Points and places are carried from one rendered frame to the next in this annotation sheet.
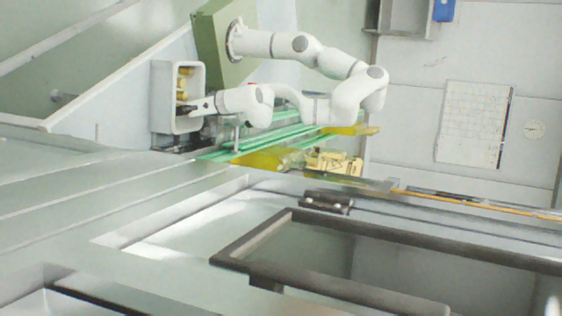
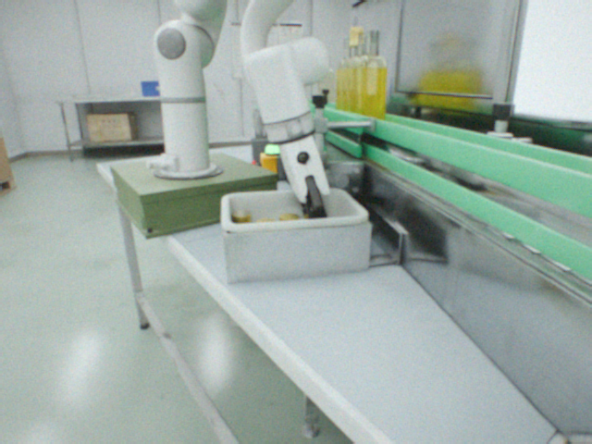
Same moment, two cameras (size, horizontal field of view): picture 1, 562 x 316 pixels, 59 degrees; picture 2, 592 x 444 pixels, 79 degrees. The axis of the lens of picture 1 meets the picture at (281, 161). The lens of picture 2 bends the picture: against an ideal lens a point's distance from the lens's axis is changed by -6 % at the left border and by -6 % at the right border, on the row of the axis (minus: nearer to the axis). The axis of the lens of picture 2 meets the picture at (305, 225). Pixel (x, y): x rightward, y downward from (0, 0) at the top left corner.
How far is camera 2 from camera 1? 102 cm
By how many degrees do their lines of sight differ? 2
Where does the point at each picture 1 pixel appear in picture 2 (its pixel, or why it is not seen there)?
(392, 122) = not seen: hidden behind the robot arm
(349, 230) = not seen: outside the picture
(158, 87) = (280, 260)
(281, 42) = (174, 80)
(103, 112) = (367, 361)
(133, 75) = (265, 308)
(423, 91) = (245, 96)
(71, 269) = not seen: outside the picture
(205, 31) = (172, 210)
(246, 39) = (180, 147)
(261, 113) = (302, 44)
